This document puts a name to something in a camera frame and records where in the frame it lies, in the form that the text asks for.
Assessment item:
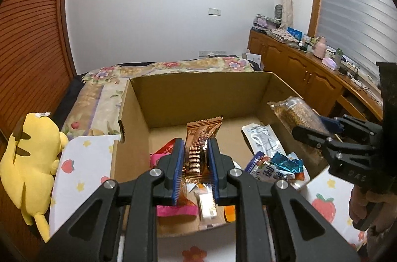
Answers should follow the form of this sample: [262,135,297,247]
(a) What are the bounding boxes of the folded patterned fabric pile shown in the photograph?
[252,14,299,43]

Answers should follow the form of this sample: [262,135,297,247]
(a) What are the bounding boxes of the green cap glass bottle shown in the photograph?
[334,49,343,68]

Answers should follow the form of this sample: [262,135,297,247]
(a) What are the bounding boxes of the small white fan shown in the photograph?
[274,3,283,22]

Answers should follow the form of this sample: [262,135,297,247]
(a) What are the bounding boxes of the blue top white duck pack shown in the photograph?
[244,152,311,189]

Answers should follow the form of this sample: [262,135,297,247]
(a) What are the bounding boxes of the red top white duck pack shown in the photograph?
[153,139,176,156]

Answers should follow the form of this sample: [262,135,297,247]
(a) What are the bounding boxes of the blue foil candy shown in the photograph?
[270,152,304,174]

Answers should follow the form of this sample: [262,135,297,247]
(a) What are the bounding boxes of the long clear white snack pack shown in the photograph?
[242,123,286,158]

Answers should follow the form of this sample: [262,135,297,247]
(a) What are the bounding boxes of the blue small box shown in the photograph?
[287,27,303,41]

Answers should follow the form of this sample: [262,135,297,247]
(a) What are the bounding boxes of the floral bed blanket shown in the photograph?
[52,55,265,140]

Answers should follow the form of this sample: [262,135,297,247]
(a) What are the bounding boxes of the small white wafer pack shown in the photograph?
[197,193,217,220]

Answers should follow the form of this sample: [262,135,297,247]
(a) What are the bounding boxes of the pink thermos jug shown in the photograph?
[313,36,326,59]

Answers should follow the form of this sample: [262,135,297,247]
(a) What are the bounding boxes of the person's right hand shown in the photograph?
[349,185,396,233]

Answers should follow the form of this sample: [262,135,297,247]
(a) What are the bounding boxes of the yellow Pikachu plush toy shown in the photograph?
[1,112,69,242]

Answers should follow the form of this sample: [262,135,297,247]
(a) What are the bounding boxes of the white power strip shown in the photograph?
[350,77,364,89]

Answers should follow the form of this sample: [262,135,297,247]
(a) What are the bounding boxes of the orange chicken feet snack pack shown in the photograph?
[223,205,236,223]

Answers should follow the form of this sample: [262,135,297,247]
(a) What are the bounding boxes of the brown cardboard box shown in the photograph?
[110,71,331,239]

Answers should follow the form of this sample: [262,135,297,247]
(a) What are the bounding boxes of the small silver orange snack pack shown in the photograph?
[186,182,213,196]

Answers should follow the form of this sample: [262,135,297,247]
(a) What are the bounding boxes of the fruit print white cloth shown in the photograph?
[48,134,370,262]

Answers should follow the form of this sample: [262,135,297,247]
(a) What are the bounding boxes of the white wall switch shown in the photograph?
[208,8,221,16]

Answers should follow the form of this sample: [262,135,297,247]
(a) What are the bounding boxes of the grey window blind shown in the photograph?
[316,0,396,76]

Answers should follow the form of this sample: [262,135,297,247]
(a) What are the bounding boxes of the wooden louvered wardrobe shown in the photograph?
[0,0,77,262]

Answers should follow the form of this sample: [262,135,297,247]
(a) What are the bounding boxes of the wooden sideboard cabinet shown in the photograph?
[248,30,383,124]

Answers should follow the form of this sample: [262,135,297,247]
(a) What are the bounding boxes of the clear brown grain bar pack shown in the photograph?
[267,97,330,137]

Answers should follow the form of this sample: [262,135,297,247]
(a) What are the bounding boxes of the copper foil candy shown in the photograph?
[184,116,223,183]

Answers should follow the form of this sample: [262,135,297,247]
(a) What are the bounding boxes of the pink packaged braised egg snack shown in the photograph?
[153,154,199,218]

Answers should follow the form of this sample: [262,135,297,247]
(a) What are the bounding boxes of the pink tissue box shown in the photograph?
[322,57,338,71]

